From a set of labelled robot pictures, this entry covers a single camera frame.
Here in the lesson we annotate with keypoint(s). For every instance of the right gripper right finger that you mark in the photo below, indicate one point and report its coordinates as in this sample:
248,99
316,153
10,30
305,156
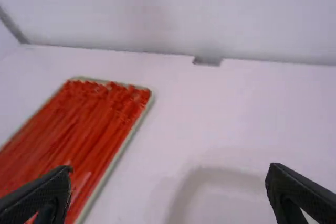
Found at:
302,195

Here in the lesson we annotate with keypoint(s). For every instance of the pale tray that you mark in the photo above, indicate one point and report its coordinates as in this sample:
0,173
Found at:
141,124

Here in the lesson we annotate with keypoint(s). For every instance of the white dish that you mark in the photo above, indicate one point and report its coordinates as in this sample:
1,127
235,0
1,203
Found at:
223,197

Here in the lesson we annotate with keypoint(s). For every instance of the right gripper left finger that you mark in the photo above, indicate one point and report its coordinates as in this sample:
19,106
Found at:
39,197

